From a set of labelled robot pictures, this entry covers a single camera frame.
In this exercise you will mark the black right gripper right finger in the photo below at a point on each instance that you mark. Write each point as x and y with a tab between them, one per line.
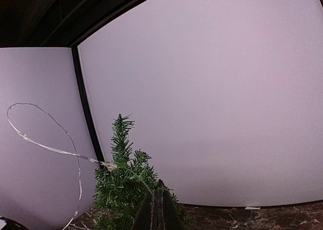
168	218

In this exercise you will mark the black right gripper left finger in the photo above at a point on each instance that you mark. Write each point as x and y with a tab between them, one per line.
146	218

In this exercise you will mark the small green christmas tree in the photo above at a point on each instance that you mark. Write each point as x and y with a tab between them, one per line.
122	187

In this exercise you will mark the black corner frame post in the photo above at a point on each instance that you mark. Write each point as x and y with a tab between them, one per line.
85	104

